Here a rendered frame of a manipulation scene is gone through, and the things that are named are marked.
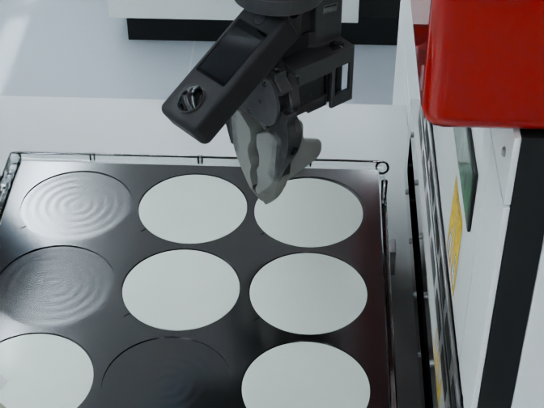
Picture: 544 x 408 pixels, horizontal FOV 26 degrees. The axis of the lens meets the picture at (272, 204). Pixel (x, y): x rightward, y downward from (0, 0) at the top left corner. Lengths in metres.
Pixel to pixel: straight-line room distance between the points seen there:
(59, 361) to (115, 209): 0.19
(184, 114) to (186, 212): 0.20
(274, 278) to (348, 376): 0.13
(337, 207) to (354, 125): 0.26
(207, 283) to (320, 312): 0.10
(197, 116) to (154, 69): 2.06
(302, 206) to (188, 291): 0.15
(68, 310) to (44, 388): 0.09
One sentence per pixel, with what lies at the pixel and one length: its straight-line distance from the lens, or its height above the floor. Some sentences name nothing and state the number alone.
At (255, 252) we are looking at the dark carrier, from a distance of 1.04.
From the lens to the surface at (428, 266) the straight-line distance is 0.97.
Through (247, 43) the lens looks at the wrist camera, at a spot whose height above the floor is 1.11.
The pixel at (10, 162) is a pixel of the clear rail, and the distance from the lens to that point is 1.16.
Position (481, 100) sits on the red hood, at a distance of 0.62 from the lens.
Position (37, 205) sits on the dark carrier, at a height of 0.90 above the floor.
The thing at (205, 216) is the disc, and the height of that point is 0.90.
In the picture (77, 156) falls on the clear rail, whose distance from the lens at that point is 1.16.
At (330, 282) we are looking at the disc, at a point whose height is 0.90.
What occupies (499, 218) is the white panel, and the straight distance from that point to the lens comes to 0.68.
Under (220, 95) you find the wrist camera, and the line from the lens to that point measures 0.89.
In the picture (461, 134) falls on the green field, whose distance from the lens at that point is 0.84.
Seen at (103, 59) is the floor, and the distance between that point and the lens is 3.01.
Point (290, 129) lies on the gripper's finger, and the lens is 0.93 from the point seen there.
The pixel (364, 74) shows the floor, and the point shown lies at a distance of 2.93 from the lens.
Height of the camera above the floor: 1.59
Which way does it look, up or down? 39 degrees down
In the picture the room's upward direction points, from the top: straight up
